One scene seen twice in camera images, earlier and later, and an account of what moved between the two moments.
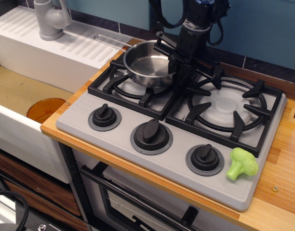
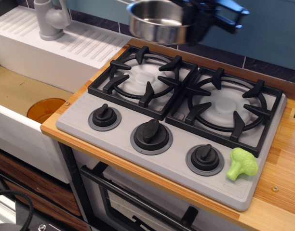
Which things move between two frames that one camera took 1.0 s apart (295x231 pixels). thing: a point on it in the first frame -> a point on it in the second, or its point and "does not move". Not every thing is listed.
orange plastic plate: (41, 109) does not move
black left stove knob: (104, 119) does not move
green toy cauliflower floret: (244, 162) does not move
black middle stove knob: (151, 138) does not move
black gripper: (191, 42) -> (197, 15)
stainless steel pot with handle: (146, 66) -> (159, 21)
